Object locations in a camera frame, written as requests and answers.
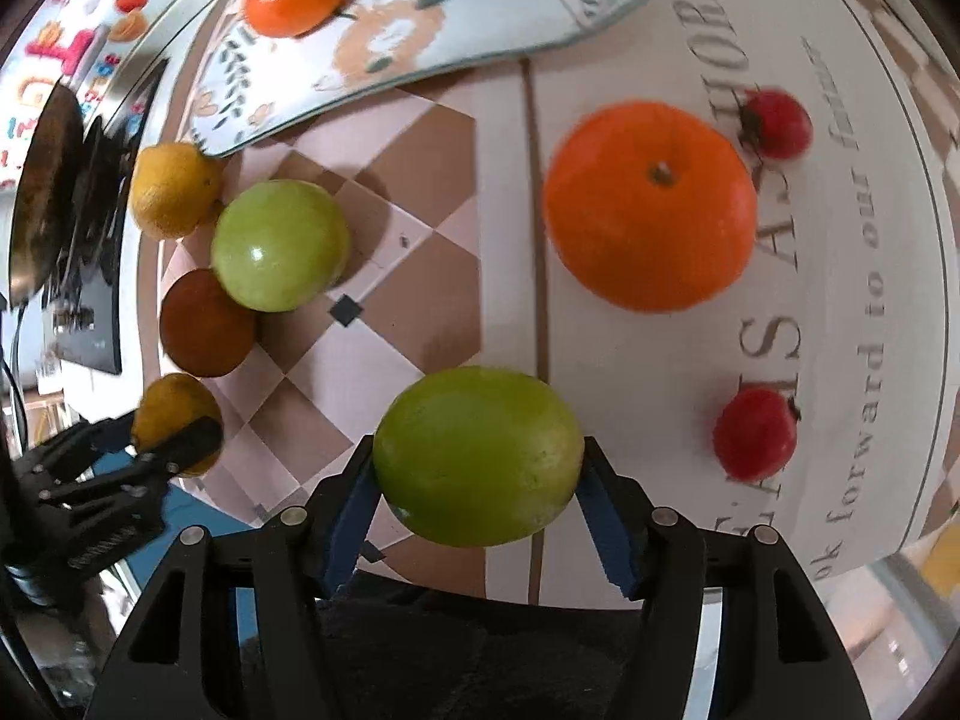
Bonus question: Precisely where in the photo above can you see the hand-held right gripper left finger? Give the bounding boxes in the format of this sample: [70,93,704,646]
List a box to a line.
[82,435,385,720]

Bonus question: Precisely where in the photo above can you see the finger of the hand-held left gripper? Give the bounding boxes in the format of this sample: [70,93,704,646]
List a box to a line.
[41,418,224,520]
[15,412,140,485]

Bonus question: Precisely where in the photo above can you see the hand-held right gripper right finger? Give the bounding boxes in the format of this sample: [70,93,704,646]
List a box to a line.
[574,435,875,720]

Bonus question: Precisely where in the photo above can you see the yellow citrus fruit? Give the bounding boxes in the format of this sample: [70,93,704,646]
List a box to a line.
[129,141,224,239]
[132,373,224,477]

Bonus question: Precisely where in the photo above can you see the brown round fruit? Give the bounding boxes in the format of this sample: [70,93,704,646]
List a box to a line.
[159,268,258,380]

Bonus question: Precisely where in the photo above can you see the green apple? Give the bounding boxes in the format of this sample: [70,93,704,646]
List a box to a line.
[211,180,352,314]
[372,366,586,548]

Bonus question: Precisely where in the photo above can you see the red cherry tomato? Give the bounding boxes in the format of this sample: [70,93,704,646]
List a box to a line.
[739,88,815,161]
[712,386,800,482]

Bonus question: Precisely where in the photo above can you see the large orange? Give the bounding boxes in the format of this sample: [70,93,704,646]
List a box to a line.
[543,101,758,314]

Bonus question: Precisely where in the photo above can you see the patterned oval plate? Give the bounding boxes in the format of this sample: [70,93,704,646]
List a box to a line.
[184,0,672,158]

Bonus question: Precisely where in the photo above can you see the checkered table mat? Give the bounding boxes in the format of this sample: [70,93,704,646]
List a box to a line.
[157,0,960,608]

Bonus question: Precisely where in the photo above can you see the black gas stove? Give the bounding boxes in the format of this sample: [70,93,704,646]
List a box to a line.
[45,60,170,376]

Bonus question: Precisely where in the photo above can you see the black frying pan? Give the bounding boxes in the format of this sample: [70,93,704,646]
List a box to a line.
[7,86,87,301]

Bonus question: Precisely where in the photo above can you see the colourful wall sticker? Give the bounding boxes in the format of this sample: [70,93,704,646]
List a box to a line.
[0,0,155,188]

